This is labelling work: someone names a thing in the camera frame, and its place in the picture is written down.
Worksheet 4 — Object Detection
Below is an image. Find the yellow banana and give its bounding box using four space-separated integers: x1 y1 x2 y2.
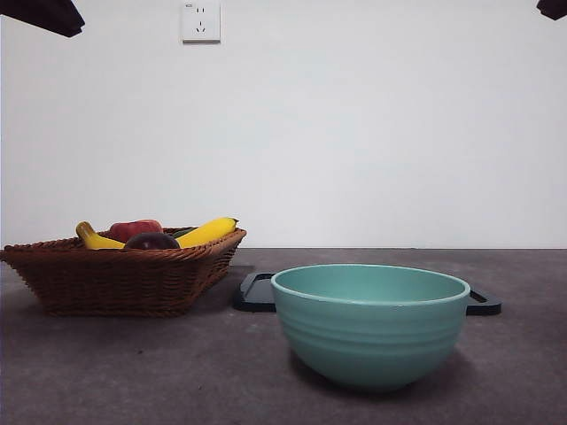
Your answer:
75 216 241 251

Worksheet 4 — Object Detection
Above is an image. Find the red apple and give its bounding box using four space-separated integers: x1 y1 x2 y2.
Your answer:
109 219 164 243

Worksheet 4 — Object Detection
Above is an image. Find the brown wicker basket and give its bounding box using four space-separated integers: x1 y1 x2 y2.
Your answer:
0 228 248 318

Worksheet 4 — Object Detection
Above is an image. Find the teal ceramic bowl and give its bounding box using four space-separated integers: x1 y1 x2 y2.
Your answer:
270 264 471 393

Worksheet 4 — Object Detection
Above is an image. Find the dark red plum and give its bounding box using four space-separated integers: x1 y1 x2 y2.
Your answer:
123 232 182 251

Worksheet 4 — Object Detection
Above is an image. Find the white wall power socket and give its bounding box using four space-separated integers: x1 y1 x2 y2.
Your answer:
182 3 221 44

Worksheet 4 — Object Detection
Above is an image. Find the black rectangular tray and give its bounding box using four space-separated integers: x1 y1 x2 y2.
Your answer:
233 272 503 316

